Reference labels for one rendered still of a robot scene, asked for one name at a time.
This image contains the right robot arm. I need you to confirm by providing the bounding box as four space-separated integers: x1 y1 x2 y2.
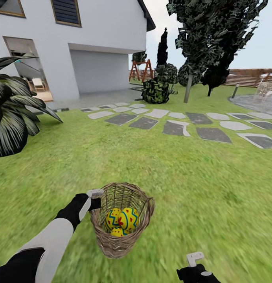
177 252 221 283

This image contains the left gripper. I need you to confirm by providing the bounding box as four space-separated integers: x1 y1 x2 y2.
89 197 102 211

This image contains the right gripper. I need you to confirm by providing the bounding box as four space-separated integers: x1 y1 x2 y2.
177 264 204 283

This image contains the wicker basket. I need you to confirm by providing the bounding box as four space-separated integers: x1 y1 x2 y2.
89 182 156 259

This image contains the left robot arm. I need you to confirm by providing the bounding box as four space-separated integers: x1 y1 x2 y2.
0 188 105 283

